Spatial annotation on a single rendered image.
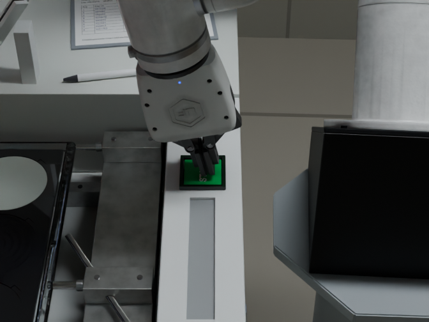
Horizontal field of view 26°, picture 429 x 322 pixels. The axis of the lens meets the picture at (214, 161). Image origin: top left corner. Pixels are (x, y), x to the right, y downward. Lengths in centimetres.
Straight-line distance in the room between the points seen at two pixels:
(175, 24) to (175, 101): 11
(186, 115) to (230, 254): 16
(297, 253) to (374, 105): 24
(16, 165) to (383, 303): 51
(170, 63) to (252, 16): 200
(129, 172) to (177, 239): 22
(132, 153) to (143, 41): 32
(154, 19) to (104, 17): 45
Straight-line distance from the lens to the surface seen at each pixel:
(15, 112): 129
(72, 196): 129
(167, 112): 104
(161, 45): 96
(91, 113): 128
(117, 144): 126
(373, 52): 114
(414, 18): 113
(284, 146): 261
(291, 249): 124
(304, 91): 281
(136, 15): 95
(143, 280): 109
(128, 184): 124
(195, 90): 101
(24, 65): 127
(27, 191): 122
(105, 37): 135
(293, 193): 132
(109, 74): 127
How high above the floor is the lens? 175
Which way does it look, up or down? 43 degrees down
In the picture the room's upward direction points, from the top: straight up
